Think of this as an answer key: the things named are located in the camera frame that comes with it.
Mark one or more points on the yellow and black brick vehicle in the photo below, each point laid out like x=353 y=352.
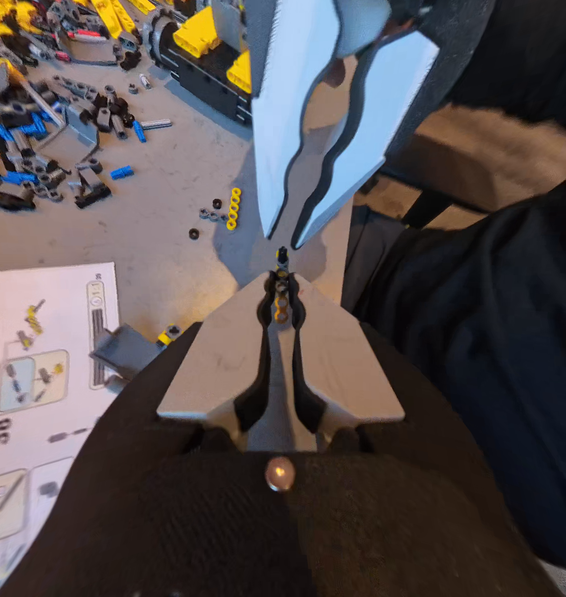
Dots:
x=204 y=56

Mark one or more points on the grey and yellow brick assembly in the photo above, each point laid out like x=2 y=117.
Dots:
x=129 y=350

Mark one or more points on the small blue brick piece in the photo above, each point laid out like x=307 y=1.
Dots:
x=122 y=172

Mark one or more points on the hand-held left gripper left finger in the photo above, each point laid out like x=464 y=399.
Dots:
x=213 y=368

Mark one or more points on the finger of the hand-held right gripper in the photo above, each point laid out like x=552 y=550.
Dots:
x=390 y=112
x=292 y=84

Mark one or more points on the pile of small building bricks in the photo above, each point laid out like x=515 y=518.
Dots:
x=50 y=103

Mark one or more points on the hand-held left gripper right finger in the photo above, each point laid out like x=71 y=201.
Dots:
x=348 y=373

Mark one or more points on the person's black clothing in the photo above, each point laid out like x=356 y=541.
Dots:
x=488 y=354

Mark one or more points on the small grey brick piece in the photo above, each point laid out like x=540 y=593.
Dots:
x=210 y=215

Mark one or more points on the small yellow brick piece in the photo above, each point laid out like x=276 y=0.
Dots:
x=234 y=207

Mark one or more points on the open instruction booklet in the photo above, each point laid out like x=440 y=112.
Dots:
x=40 y=392

